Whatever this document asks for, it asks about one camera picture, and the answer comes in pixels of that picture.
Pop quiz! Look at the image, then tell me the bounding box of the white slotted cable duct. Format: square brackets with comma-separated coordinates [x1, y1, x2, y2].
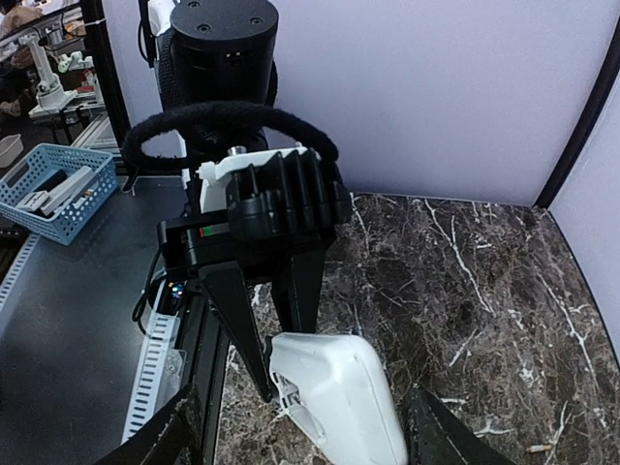
[1, 235, 174, 449]

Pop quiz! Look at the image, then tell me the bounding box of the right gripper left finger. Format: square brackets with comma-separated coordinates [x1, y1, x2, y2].
[97, 384, 202, 464]

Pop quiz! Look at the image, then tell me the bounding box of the blue plastic basket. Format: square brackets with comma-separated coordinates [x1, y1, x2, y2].
[1, 143, 118, 245]

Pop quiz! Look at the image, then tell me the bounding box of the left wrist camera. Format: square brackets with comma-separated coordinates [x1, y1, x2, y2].
[197, 145, 353, 242]

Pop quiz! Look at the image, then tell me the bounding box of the small battery on table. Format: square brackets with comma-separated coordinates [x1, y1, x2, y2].
[526, 444, 555, 454]

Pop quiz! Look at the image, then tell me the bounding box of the black front rail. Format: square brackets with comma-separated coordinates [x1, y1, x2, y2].
[176, 282, 230, 464]

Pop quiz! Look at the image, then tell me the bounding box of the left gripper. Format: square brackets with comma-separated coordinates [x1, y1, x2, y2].
[156, 212, 336, 402]

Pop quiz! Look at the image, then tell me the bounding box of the left black frame post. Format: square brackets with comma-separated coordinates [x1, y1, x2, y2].
[79, 0, 132, 180]

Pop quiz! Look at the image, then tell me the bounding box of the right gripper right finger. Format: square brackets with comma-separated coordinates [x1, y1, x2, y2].
[401, 387, 513, 465]

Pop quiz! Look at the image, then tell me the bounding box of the white remote control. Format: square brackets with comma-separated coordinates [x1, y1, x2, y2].
[269, 332, 409, 465]

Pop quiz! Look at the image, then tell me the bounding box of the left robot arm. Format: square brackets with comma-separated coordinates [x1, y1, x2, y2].
[122, 1, 352, 400]

